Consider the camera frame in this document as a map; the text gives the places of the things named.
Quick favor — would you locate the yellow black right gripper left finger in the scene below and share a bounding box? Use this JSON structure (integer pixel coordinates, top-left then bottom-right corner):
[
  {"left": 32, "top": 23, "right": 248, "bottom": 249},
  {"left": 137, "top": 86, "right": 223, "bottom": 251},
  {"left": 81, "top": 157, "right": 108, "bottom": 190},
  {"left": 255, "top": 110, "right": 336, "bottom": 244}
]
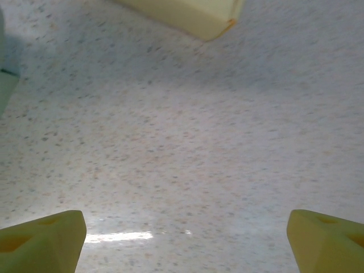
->
[{"left": 0, "top": 209, "right": 87, "bottom": 273}]

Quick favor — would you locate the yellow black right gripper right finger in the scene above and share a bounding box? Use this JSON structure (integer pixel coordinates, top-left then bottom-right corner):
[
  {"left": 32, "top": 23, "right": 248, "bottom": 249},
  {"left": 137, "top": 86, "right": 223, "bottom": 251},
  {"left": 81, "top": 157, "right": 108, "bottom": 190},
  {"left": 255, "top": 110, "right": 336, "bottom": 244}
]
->
[{"left": 286, "top": 209, "right": 364, "bottom": 273}]

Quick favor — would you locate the yellow paper box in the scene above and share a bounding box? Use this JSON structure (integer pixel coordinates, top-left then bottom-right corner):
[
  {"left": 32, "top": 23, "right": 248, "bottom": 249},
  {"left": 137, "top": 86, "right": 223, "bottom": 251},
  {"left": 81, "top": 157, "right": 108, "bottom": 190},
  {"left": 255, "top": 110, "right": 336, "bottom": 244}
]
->
[{"left": 113, "top": 0, "right": 246, "bottom": 43}]

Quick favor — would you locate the green paper box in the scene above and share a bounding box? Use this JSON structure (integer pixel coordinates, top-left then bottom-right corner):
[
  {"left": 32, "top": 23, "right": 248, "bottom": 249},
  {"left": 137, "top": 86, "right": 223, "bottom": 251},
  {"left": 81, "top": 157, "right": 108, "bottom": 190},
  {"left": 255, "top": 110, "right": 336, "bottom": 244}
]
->
[{"left": 0, "top": 7, "right": 21, "bottom": 117}]

